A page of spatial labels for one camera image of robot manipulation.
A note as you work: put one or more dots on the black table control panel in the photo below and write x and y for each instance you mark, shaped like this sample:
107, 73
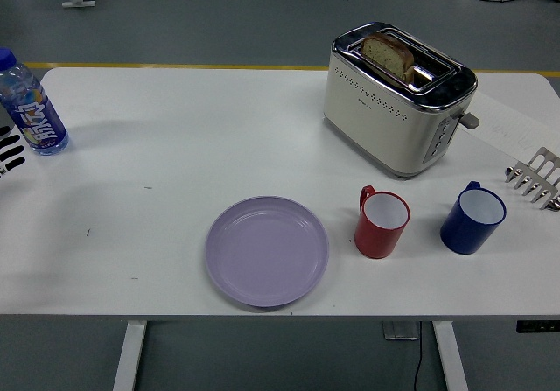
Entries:
538, 326

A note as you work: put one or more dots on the metal toast rack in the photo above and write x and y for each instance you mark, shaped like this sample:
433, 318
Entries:
540, 176

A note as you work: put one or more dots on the blue drink bottle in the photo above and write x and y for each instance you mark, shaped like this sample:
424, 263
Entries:
37, 117

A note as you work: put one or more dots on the white table leg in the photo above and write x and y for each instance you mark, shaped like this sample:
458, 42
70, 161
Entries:
130, 356
450, 356

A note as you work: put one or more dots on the bread slice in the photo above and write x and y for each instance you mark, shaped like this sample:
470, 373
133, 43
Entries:
387, 54

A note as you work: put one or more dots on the cream and chrome toaster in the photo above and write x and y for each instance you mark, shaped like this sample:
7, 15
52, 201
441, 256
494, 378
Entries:
376, 120

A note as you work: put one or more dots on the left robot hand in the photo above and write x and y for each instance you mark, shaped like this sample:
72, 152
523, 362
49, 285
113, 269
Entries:
9, 151

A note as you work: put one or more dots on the white paper sheet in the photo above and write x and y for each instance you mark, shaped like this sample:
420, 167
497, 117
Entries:
507, 124

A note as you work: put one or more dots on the grey floor plate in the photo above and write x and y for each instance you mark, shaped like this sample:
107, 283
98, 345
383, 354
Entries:
400, 330

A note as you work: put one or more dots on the red mug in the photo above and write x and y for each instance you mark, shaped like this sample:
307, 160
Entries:
376, 238

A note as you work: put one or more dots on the blue mug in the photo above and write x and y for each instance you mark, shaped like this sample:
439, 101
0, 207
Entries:
466, 233

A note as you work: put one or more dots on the purple round plate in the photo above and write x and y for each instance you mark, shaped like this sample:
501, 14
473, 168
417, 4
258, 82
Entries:
268, 251

